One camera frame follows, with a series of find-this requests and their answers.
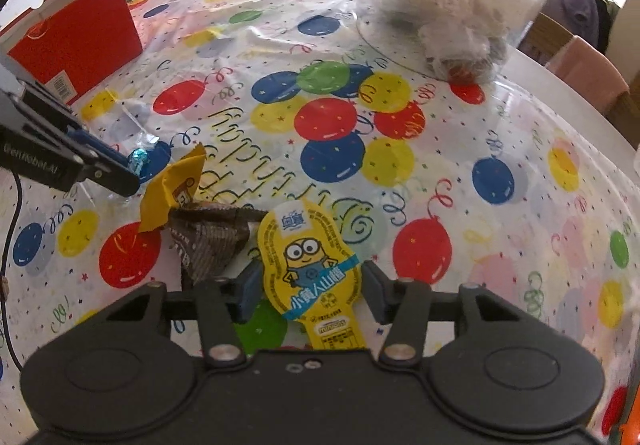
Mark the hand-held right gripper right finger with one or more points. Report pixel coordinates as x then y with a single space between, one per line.
376 297

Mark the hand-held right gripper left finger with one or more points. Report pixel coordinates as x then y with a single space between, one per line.
247 294

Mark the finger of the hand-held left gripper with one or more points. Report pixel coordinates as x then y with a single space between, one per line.
117 181
102 150

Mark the blue foil candy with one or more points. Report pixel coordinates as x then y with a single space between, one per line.
138 160

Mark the yellow cartoon snack packet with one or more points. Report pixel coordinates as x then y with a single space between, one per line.
307 270

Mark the brown striped snack packet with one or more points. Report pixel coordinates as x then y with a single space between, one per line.
210 237

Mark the red cardboard box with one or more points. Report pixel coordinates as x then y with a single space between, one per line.
75 40

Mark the balloon print tablecloth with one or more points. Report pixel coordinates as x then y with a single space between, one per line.
450 150

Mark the clear plastic container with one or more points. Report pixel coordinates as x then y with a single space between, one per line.
450 40

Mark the pink cloth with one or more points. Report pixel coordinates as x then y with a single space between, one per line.
587 72

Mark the wooden chair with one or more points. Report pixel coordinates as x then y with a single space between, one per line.
545 37

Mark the dark jacket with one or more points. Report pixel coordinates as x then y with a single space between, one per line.
580 5

